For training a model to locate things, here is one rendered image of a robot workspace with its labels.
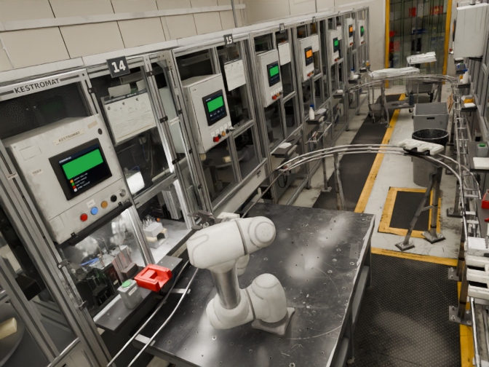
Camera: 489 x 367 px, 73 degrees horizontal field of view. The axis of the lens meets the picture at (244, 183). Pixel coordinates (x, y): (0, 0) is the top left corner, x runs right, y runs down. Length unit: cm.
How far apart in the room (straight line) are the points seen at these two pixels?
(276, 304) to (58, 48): 516
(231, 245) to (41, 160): 87
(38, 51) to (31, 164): 437
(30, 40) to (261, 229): 510
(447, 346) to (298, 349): 123
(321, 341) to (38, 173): 146
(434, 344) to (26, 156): 255
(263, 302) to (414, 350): 127
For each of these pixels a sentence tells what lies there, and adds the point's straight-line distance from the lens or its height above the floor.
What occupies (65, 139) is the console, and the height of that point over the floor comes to 178.
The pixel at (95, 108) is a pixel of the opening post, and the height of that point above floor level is 185.
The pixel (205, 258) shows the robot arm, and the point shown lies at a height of 140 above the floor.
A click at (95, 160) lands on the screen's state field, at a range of 168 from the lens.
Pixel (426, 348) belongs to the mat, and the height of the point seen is 1.
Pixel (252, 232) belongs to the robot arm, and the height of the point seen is 145.
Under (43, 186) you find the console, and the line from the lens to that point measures 158.
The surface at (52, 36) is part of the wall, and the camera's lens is 601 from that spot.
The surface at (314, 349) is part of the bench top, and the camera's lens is 175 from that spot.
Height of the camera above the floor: 207
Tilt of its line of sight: 25 degrees down
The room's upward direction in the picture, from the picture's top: 11 degrees counter-clockwise
